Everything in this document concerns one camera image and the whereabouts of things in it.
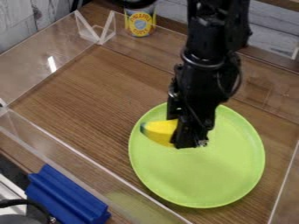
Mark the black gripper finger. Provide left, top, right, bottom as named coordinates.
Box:
left=171, top=116, right=214, bottom=149

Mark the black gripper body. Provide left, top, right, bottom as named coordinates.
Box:
left=167, top=52, right=242, bottom=126

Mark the yellow toy banana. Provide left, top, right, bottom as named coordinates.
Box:
left=141, top=119, right=178, bottom=147

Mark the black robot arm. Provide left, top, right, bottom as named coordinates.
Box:
left=167, top=0, right=253, bottom=149

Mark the green plate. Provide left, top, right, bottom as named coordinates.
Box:
left=129, top=104, right=266, bottom=208

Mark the yellow blue labelled can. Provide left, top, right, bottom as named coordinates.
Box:
left=125, top=0, right=157, bottom=38

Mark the blue plastic clamp block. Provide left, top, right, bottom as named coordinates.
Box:
left=26, top=164, right=111, bottom=224

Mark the clear acrylic triangular bracket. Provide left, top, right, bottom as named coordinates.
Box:
left=75, top=10, right=117, bottom=46

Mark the clear acrylic enclosure wall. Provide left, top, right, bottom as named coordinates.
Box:
left=0, top=99, right=193, bottom=224

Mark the black cable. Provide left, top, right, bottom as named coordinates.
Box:
left=0, top=199, right=53, bottom=224

